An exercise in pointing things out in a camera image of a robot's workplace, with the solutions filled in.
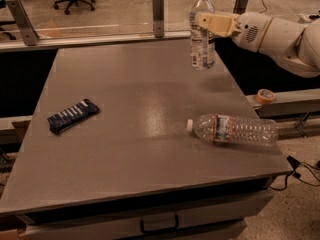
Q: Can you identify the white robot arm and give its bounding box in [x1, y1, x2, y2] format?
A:
[195, 12, 320, 78]

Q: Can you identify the dark blue snack wrapper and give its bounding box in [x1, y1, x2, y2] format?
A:
[47, 99, 100, 135]

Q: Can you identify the left metal glass bracket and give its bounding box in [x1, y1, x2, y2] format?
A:
[6, 0, 39, 46]

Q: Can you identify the metal barrier rail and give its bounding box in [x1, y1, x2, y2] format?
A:
[0, 31, 190, 53]

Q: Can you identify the white labelled plastic bottle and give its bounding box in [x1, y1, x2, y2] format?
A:
[189, 0, 215, 70]

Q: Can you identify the metal glass bracket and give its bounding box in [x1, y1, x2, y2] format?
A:
[152, 0, 164, 38]
[233, 0, 249, 14]
[6, 0, 39, 46]

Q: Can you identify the clear crumpled water bottle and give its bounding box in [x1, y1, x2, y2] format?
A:
[186, 114, 279, 147]

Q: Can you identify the grey drawer with handle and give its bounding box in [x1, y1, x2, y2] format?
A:
[21, 189, 273, 240]

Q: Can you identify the black floor cable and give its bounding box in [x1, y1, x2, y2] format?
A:
[268, 155, 320, 192]

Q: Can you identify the right metal glass bracket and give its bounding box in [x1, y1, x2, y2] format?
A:
[233, 0, 249, 14]

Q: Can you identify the orange tape roll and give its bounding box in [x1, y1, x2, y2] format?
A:
[256, 89, 276, 104]

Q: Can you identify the middle metal glass bracket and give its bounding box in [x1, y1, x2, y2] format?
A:
[152, 0, 164, 38]

